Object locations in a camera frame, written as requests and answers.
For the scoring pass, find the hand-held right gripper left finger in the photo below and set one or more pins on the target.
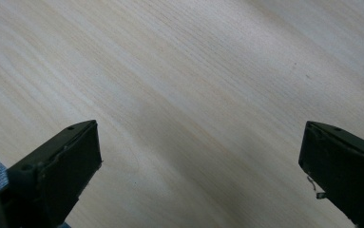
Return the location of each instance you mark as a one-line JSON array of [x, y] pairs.
[[61, 164]]

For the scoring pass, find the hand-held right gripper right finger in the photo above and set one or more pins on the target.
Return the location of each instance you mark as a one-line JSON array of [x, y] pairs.
[[347, 164]]

